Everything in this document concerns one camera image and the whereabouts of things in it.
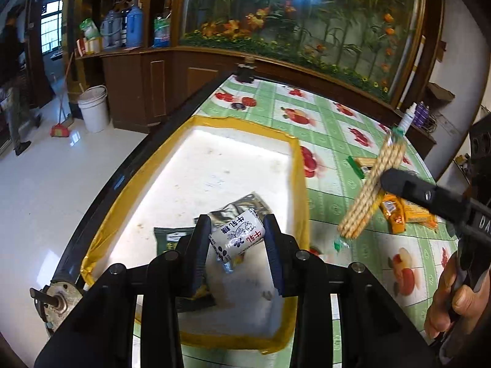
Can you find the dark green snack packet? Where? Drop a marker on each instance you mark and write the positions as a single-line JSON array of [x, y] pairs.
[[170, 235]]

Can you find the blue thermos flask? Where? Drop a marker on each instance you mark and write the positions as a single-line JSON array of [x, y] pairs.
[[134, 27]]

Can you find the long biscuit stick packet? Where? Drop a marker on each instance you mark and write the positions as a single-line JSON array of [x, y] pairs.
[[368, 191]]

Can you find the white foam box yellow tape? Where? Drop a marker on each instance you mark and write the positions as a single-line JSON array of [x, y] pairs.
[[214, 168]]

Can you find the green biscuit packet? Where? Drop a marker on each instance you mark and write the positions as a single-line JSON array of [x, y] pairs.
[[355, 163]]

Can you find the orange snack packet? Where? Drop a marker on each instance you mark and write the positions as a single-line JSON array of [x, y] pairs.
[[418, 214], [395, 216]]

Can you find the grey thermos flask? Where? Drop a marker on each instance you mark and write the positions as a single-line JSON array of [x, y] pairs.
[[111, 30]]

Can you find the dark glass jar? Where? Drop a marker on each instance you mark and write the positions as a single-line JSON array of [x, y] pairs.
[[245, 73]]

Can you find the red broom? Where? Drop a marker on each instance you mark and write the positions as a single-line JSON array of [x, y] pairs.
[[60, 130]]

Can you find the green plastic bag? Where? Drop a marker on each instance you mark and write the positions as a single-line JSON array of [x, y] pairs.
[[162, 32]]

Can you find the grey metal motor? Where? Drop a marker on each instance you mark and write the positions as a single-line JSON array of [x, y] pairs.
[[57, 303]]

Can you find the green fruit-print tablecloth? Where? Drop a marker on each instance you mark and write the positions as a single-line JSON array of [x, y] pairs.
[[330, 130]]

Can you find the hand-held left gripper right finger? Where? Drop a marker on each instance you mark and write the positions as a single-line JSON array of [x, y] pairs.
[[273, 253]]

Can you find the person's right hand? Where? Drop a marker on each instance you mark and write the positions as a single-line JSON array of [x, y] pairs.
[[441, 299]]

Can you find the white plastic bucket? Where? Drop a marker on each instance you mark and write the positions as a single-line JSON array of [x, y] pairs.
[[94, 113]]

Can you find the barred window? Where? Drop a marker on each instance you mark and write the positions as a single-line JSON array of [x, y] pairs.
[[51, 27]]

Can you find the green and white bag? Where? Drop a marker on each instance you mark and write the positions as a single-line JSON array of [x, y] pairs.
[[89, 28]]

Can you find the white milk candy packet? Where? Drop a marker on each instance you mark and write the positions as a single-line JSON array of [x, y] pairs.
[[236, 237]]

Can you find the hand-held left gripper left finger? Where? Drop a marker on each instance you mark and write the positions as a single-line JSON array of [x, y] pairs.
[[201, 247]]

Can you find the red and white box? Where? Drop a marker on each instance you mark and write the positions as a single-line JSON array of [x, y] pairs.
[[88, 47]]

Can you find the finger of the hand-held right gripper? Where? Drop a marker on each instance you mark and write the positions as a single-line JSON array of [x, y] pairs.
[[422, 193]]

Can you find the brown wooden cabinet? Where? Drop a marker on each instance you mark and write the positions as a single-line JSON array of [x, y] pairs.
[[161, 80]]

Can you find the silver foil snack packet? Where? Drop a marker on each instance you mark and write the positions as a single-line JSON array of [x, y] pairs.
[[245, 203]]

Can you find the white spray bottle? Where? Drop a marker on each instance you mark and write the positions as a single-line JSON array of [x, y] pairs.
[[407, 119]]

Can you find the purple bottle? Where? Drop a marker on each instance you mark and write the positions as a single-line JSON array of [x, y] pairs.
[[422, 115]]

